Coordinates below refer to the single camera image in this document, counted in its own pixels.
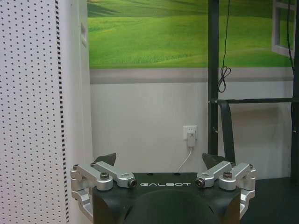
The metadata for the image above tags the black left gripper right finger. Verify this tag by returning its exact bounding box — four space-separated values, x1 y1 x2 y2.
195 153 256 217

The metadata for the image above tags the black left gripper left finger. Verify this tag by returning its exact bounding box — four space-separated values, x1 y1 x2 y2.
70 153 136 217

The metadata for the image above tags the white cabinet side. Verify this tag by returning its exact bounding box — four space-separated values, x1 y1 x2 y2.
56 0 93 166

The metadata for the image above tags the white perforated pegboard panel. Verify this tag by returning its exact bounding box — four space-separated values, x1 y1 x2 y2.
0 0 71 224

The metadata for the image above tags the black strap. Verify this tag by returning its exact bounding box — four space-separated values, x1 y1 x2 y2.
221 103 237 165

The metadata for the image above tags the white power adapter with cable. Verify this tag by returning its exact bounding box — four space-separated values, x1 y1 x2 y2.
176 131 197 174

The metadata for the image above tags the white wall socket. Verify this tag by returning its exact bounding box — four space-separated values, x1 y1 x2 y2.
183 125 198 141

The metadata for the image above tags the black metal frame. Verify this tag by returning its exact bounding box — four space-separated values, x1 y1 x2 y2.
207 0 299 181

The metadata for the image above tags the thin black hanging cable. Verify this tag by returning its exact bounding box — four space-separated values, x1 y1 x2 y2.
218 0 232 93

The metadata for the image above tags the green meadow wall poster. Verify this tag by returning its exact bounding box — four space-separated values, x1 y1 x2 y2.
87 0 295 70

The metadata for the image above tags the thick black cable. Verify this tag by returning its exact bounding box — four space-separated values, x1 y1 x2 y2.
286 0 295 68

